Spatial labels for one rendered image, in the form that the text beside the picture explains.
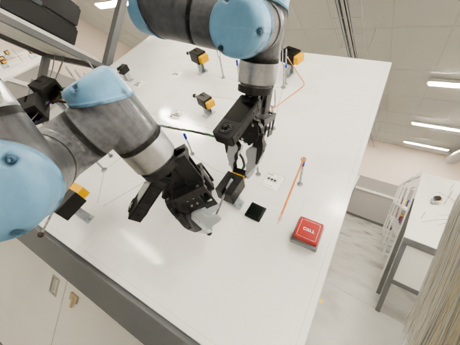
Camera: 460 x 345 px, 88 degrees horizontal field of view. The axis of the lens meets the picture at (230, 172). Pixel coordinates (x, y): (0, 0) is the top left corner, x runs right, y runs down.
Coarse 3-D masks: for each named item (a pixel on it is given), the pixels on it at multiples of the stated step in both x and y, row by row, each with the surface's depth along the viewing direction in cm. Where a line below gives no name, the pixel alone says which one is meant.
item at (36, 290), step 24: (0, 264) 79; (24, 264) 73; (0, 288) 78; (24, 288) 73; (48, 288) 68; (0, 312) 78; (24, 312) 72; (48, 312) 67; (0, 336) 77; (24, 336) 72; (48, 336) 67
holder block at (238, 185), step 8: (232, 176) 54; (240, 176) 54; (224, 184) 53; (232, 184) 53; (240, 184) 53; (216, 192) 54; (224, 192) 53; (232, 192) 51; (240, 192) 55; (224, 200) 55; (232, 200) 52
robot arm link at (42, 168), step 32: (0, 96) 18; (0, 128) 17; (32, 128) 20; (0, 160) 16; (32, 160) 17; (64, 160) 23; (0, 192) 16; (32, 192) 17; (64, 192) 21; (0, 224) 16; (32, 224) 17
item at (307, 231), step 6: (300, 222) 51; (306, 222) 51; (312, 222) 50; (318, 222) 50; (300, 228) 50; (306, 228) 50; (312, 228) 50; (318, 228) 49; (294, 234) 49; (300, 234) 49; (306, 234) 49; (312, 234) 49; (318, 234) 49; (306, 240) 48; (312, 240) 48; (318, 240) 48
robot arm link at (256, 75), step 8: (240, 64) 44; (248, 64) 42; (256, 64) 42; (264, 64) 42; (272, 64) 42; (240, 72) 45; (248, 72) 43; (256, 72) 42; (264, 72) 43; (272, 72) 43; (240, 80) 45; (248, 80) 44; (256, 80) 43; (264, 80) 43; (272, 80) 44
